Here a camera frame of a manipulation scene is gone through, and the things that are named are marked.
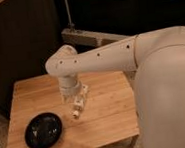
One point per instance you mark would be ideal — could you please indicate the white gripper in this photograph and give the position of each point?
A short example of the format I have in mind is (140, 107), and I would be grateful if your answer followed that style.
(69, 87)

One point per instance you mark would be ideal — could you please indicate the small white bottle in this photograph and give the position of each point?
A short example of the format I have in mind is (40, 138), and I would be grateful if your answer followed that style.
(79, 102)

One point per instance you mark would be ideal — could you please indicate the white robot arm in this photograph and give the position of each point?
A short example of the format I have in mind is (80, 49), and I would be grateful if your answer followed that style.
(157, 60)

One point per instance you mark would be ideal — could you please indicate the black ceramic bowl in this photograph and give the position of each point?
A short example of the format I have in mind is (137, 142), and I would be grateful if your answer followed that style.
(43, 131)

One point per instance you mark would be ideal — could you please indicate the light wooden table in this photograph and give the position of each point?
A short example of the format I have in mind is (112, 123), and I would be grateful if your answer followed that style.
(109, 114)

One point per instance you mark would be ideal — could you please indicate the metal vertical pole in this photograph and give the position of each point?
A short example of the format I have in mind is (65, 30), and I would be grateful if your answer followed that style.
(70, 22)

